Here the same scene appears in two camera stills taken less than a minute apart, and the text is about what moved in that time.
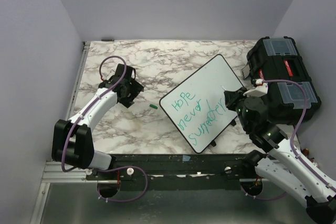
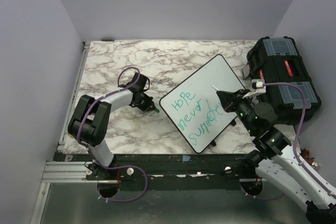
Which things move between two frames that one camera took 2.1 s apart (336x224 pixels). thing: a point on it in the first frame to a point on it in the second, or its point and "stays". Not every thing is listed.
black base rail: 176,172 stays
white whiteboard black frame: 197,105 stays
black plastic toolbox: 278,58 stays
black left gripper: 136,89 to 148,105
